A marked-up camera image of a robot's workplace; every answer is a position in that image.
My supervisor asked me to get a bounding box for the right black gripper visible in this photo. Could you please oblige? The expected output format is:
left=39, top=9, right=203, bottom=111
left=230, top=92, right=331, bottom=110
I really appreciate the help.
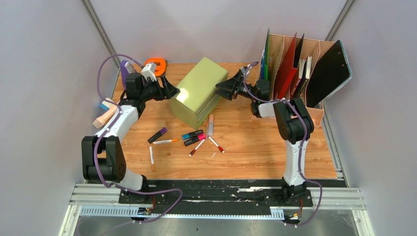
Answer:
left=215, top=71, right=258, bottom=101

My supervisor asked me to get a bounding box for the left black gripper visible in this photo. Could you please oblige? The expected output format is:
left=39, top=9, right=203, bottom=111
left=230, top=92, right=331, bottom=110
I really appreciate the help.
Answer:
left=139, top=76, right=179, bottom=102

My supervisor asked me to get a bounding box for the green drawer cabinet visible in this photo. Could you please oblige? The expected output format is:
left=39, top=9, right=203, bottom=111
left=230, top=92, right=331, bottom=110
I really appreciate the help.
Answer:
left=170, top=57, right=228, bottom=129

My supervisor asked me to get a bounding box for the red folder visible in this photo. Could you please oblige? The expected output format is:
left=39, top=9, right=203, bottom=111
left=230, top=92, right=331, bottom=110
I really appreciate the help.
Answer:
left=272, top=34, right=304, bottom=99

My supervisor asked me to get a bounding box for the peach file organizer rack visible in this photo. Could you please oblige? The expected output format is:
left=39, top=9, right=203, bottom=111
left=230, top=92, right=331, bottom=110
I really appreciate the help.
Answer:
left=259, top=33, right=336, bottom=128

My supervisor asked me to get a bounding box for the purple Roald Dahl book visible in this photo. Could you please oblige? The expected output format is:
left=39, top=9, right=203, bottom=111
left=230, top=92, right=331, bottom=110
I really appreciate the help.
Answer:
left=290, top=59, right=306, bottom=97

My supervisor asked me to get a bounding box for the black Moon and Sixpence book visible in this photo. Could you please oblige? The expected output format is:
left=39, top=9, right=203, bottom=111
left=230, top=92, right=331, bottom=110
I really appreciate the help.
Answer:
left=292, top=56, right=313, bottom=97

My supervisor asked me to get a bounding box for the black notebook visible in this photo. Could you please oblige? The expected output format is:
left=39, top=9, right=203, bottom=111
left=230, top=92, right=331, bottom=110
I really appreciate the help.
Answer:
left=305, top=43, right=334, bottom=108

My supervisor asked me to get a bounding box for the clipboard with white papers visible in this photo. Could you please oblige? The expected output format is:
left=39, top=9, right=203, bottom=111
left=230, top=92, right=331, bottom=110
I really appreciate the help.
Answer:
left=325, top=40, right=352, bottom=99

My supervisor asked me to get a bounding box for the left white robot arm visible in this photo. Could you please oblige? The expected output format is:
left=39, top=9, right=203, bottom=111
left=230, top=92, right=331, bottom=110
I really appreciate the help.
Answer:
left=81, top=72, right=180, bottom=203

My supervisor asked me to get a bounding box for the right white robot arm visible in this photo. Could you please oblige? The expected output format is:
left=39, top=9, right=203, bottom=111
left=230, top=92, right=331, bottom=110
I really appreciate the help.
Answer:
left=215, top=71, right=314, bottom=206

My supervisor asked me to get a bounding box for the orange tape dispenser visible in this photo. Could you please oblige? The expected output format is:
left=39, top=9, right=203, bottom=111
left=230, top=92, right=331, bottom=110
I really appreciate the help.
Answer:
left=145, top=58, right=167, bottom=77

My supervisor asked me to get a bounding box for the thin clear orange pen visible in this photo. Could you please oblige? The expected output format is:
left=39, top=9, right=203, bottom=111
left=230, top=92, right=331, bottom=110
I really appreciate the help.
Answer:
left=205, top=120, right=209, bottom=139

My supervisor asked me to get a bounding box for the purple capped black marker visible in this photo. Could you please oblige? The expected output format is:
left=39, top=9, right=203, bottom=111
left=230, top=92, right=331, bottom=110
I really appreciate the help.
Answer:
left=148, top=127, right=168, bottom=144

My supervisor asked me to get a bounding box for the blue folder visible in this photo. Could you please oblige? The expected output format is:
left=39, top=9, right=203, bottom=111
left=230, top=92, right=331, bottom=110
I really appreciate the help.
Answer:
left=259, top=48, right=266, bottom=80

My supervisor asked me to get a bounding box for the purple phone stand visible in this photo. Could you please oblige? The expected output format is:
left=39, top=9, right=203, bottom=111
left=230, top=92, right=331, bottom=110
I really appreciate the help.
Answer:
left=120, top=60, right=129, bottom=89

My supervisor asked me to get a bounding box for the grey phone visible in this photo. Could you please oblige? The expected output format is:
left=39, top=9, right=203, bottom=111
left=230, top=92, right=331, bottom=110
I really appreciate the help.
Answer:
left=125, top=62, right=137, bottom=74

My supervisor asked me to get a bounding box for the blue capped black marker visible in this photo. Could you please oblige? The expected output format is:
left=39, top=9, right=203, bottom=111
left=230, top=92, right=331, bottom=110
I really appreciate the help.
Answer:
left=181, top=129, right=204, bottom=140

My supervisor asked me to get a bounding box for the orange tipped pen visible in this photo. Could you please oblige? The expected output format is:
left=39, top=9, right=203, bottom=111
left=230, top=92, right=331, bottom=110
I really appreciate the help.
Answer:
left=149, top=146, right=155, bottom=171
left=152, top=139, right=178, bottom=145

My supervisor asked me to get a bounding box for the green folder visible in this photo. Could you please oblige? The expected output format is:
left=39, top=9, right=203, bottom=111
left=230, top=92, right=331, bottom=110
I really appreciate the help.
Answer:
left=263, top=29, right=270, bottom=80

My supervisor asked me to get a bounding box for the pink highlighter marker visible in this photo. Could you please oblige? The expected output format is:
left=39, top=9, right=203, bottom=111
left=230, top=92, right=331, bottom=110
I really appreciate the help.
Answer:
left=184, top=134, right=206, bottom=147

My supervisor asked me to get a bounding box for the red white pen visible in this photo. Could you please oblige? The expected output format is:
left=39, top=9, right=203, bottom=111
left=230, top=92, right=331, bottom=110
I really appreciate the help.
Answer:
left=208, top=136, right=225, bottom=153
left=189, top=139, right=205, bottom=157

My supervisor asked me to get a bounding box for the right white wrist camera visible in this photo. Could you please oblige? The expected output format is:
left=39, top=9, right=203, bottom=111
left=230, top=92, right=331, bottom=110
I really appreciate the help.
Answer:
left=240, top=66, right=248, bottom=76

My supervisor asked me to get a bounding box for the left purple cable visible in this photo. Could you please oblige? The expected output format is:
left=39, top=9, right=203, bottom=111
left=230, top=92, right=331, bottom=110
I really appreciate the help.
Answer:
left=93, top=54, right=183, bottom=225

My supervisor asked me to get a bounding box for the purple cable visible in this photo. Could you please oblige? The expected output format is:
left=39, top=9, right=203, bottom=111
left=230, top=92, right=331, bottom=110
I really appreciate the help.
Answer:
left=243, top=61, right=323, bottom=228
left=93, top=54, right=183, bottom=225

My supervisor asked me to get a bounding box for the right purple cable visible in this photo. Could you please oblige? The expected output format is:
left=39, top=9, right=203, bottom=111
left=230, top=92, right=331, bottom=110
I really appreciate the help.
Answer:
left=243, top=61, right=323, bottom=228

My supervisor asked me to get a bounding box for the black mounting base plate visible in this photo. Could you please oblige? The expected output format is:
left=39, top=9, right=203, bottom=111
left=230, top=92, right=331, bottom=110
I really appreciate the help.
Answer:
left=119, top=179, right=313, bottom=215

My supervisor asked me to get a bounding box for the aluminium frame rail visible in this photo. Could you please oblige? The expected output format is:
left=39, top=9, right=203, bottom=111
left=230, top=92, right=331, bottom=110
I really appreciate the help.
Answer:
left=60, top=179, right=374, bottom=236

